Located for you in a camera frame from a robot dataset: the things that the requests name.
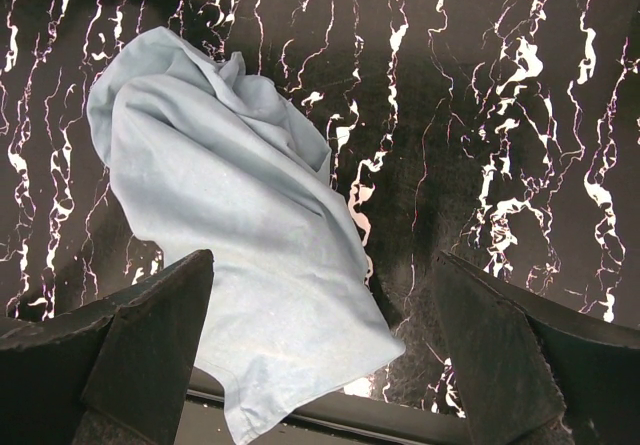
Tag grey-blue t shirt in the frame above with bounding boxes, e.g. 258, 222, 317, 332
86, 27, 405, 444

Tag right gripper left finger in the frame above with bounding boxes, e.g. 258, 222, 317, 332
1, 250, 214, 444

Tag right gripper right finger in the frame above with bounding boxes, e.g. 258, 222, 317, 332
433, 252, 639, 444

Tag black marble mat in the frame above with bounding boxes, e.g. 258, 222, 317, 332
1, 0, 639, 415

